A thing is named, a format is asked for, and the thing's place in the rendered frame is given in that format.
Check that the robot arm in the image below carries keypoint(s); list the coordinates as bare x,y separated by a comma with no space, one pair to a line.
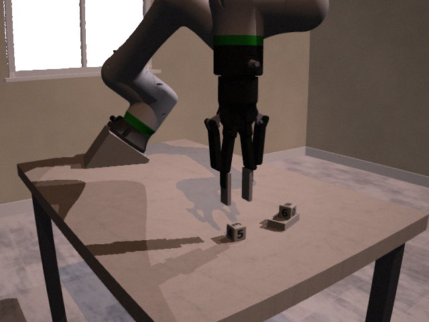
232,28

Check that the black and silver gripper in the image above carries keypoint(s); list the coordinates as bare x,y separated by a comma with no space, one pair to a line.
232,93

